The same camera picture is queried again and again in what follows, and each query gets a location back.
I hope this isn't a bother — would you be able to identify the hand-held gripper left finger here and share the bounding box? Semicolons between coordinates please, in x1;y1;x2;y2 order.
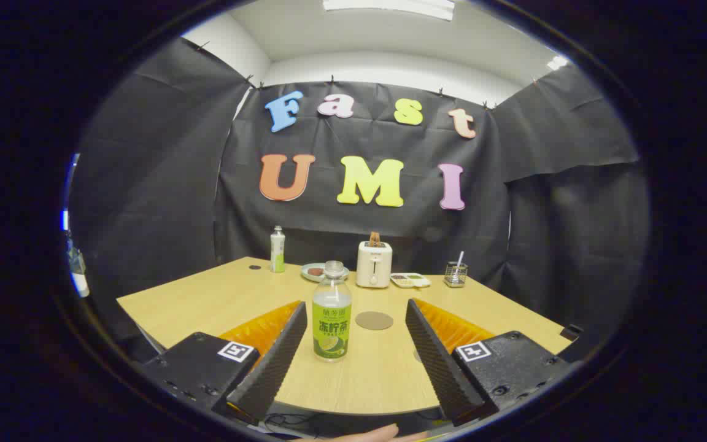
142;300;309;425

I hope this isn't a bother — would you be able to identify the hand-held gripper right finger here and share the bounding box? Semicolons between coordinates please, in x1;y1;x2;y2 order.
404;298;571;427

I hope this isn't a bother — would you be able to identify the clear green-label juice bottle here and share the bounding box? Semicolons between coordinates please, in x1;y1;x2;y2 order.
312;260;353;363

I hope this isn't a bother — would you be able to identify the round brown coaster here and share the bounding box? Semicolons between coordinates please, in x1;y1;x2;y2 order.
355;311;394;331

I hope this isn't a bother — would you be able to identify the small white green bottle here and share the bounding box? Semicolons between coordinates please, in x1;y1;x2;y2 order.
270;225;286;273

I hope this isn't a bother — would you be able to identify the wooden table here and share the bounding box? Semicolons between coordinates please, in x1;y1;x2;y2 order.
117;257;572;416

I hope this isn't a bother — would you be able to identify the white divided tray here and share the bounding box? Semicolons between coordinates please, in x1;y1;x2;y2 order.
390;273;431;289

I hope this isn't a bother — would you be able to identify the pale round plate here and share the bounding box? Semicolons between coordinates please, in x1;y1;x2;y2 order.
301;263;350;282

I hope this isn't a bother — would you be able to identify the white toaster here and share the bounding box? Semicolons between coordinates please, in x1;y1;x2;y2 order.
356;241;393;289

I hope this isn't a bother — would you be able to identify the black backdrop cloth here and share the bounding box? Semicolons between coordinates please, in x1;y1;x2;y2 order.
68;37;650;363

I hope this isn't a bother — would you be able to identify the long ceiling light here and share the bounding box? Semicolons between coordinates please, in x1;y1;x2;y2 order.
323;0;455;21

